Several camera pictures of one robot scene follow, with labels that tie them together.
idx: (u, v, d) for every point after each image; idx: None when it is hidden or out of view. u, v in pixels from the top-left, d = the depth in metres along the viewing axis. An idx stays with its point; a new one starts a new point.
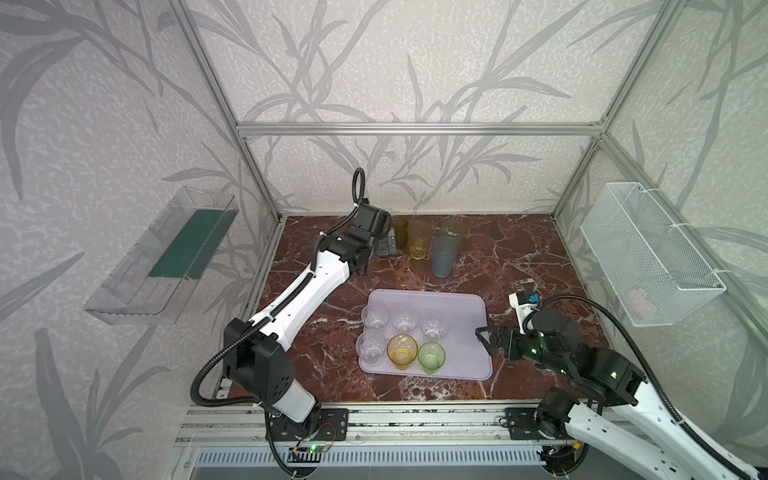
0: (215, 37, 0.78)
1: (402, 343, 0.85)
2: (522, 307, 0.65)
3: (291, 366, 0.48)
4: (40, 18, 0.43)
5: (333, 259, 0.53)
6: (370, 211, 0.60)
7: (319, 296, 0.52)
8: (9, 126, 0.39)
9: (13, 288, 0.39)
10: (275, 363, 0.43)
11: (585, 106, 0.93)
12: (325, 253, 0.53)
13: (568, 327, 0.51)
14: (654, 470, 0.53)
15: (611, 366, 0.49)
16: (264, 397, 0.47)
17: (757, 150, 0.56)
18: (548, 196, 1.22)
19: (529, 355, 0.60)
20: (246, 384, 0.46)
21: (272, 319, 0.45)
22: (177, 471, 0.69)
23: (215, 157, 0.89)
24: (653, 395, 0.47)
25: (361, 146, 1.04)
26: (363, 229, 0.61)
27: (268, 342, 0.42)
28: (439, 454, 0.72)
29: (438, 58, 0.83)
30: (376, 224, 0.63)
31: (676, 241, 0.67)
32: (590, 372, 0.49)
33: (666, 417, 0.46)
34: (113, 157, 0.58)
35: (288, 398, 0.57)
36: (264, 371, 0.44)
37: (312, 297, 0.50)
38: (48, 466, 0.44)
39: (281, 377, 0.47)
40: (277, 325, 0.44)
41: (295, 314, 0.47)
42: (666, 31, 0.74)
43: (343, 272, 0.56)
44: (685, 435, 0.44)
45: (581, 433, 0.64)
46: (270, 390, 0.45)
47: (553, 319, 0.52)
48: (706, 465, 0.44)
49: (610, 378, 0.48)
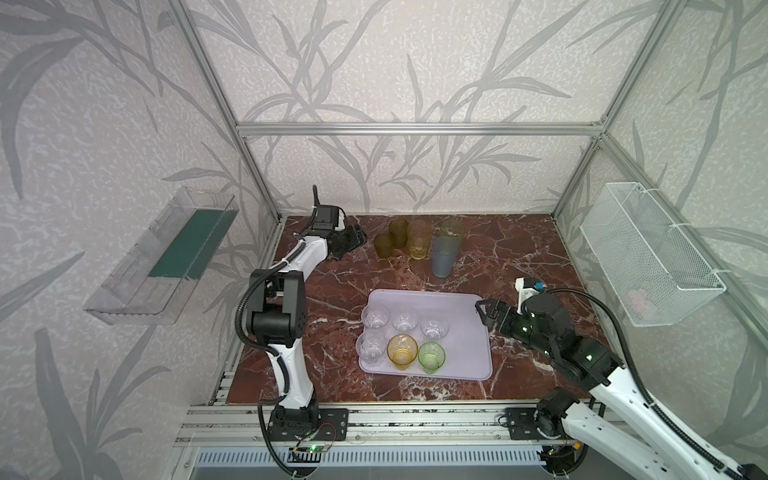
0: (215, 37, 0.78)
1: (402, 344, 0.85)
2: (524, 291, 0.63)
3: (306, 307, 0.57)
4: (40, 18, 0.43)
5: (318, 238, 0.68)
6: (327, 208, 0.79)
7: (313, 260, 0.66)
8: (9, 127, 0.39)
9: (13, 288, 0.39)
10: (301, 288, 0.54)
11: (585, 106, 0.93)
12: (308, 237, 0.66)
13: (559, 310, 0.53)
14: (645, 468, 0.51)
15: (591, 351, 0.52)
16: (292, 331, 0.54)
17: (756, 150, 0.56)
18: (548, 196, 1.22)
19: (518, 334, 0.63)
20: (271, 324, 0.54)
21: (288, 263, 0.56)
22: (177, 471, 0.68)
23: (214, 157, 0.89)
24: (630, 380, 0.49)
25: (361, 146, 1.04)
26: (326, 222, 0.74)
27: (290, 274, 0.53)
28: (439, 454, 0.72)
29: (438, 59, 0.84)
30: (335, 218, 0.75)
31: (677, 241, 0.67)
32: (570, 355, 0.53)
33: (639, 400, 0.47)
34: (113, 157, 0.58)
35: (297, 361, 0.61)
36: (291, 300, 0.53)
37: (311, 259, 0.64)
38: (48, 466, 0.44)
39: (302, 312, 0.55)
40: (293, 267, 0.54)
41: (303, 264, 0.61)
42: (666, 30, 0.74)
43: (325, 248, 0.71)
44: (658, 419, 0.46)
45: (577, 430, 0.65)
46: (296, 323, 0.53)
47: (546, 300, 0.55)
48: (679, 450, 0.44)
49: (586, 361, 0.51)
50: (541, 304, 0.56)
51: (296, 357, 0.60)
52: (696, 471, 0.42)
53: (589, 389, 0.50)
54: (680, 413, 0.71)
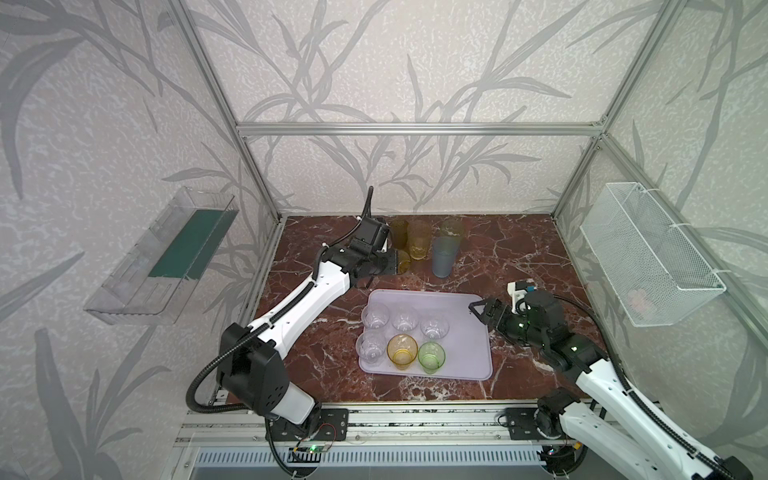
0: (215, 37, 0.78)
1: (402, 343, 0.85)
2: (516, 293, 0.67)
3: (286, 375, 0.48)
4: (40, 18, 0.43)
5: (336, 271, 0.53)
6: (374, 225, 0.62)
7: (319, 307, 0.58)
8: (9, 126, 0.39)
9: (13, 288, 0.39)
10: (272, 369, 0.43)
11: (585, 106, 0.93)
12: (324, 268, 0.53)
13: (555, 305, 0.59)
14: (635, 467, 0.50)
15: (578, 344, 0.56)
16: (258, 408, 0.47)
17: (756, 150, 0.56)
18: (548, 196, 1.22)
19: (514, 331, 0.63)
20: (237, 391, 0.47)
21: (271, 326, 0.44)
22: (177, 472, 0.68)
23: (214, 157, 0.89)
24: (610, 369, 0.52)
25: (361, 146, 1.04)
26: (367, 242, 0.62)
27: (264, 349, 0.42)
28: (440, 454, 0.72)
29: (438, 59, 0.84)
30: (379, 238, 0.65)
31: (676, 241, 0.67)
32: (559, 346, 0.57)
33: (618, 388, 0.50)
34: (113, 157, 0.58)
35: (285, 402, 0.57)
36: (257, 380, 0.43)
37: (312, 307, 0.51)
38: (48, 466, 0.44)
39: (274, 387, 0.46)
40: (275, 332, 0.44)
41: (293, 323, 0.47)
42: (666, 30, 0.74)
43: (344, 283, 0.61)
44: (636, 407, 0.47)
45: (574, 427, 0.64)
46: (262, 400, 0.44)
47: (542, 296, 0.60)
48: (653, 435, 0.45)
49: (572, 351, 0.55)
50: (537, 298, 0.60)
51: (282, 406, 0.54)
52: (670, 457, 0.43)
53: (575, 380, 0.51)
54: (682, 413, 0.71)
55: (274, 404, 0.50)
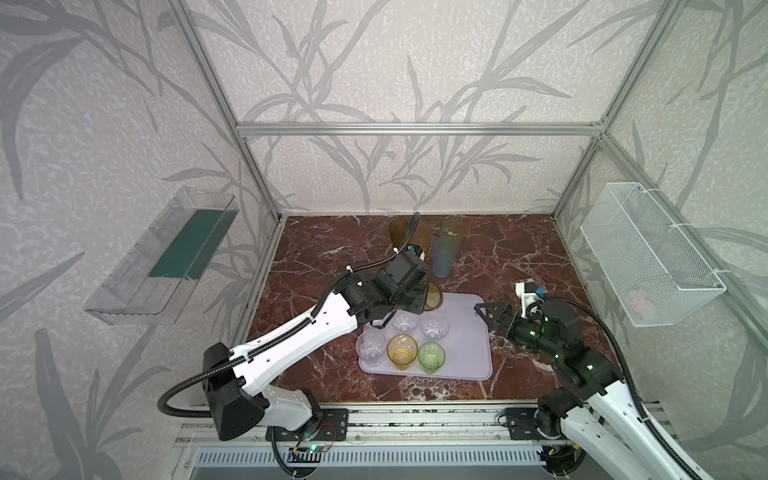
0: (215, 37, 0.78)
1: (402, 344, 0.85)
2: (526, 296, 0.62)
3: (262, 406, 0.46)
4: (40, 18, 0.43)
5: (342, 311, 0.47)
6: (405, 262, 0.52)
7: (313, 346, 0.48)
8: (9, 127, 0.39)
9: (13, 288, 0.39)
10: (238, 404, 0.41)
11: (585, 106, 0.93)
12: (328, 306, 0.47)
13: (574, 320, 0.55)
14: None
15: (593, 361, 0.54)
16: (223, 435, 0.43)
17: (756, 150, 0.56)
18: (548, 196, 1.22)
19: (522, 338, 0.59)
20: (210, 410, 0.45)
21: (248, 361, 0.41)
22: (177, 472, 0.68)
23: (214, 157, 0.89)
24: (626, 393, 0.51)
25: (361, 146, 1.04)
26: (394, 280, 0.53)
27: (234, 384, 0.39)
28: (440, 454, 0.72)
29: (438, 59, 0.84)
30: (408, 282, 0.59)
31: (676, 241, 0.67)
32: (572, 362, 0.55)
33: (633, 414, 0.49)
34: (113, 158, 0.58)
35: (274, 416, 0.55)
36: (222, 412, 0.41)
37: (303, 349, 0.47)
38: (48, 466, 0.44)
39: (242, 419, 0.45)
40: (249, 370, 0.40)
41: (271, 363, 0.43)
42: (666, 30, 0.74)
43: (349, 325, 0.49)
44: (650, 435, 0.47)
45: (576, 433, 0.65)
46: (227, 430, 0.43)
47: (563, 308, 0.56)
48: (665, 466, 0.45)
49: (587, 370, 0.53)
50: (557, 310, 0.57)
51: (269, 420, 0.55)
52: None
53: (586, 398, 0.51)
54: (682, 413, 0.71)
55: (245, 431, 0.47)
